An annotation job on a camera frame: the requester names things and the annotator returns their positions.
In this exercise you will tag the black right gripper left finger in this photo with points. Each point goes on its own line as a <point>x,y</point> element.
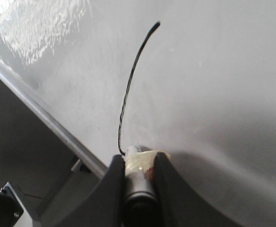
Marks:
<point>104,194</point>

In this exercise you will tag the grey base unit under whiteboard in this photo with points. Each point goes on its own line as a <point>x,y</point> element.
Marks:
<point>34,159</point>

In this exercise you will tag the white whiteboard marker black cap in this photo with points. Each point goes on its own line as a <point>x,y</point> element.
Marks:
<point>141,204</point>

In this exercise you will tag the white whiteboard with aluminium frame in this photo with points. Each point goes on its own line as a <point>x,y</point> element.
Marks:
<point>195,78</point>

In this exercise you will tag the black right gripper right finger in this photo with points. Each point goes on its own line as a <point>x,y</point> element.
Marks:
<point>180,205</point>

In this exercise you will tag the black bracket with screws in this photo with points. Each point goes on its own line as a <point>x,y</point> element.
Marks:
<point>10,208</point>

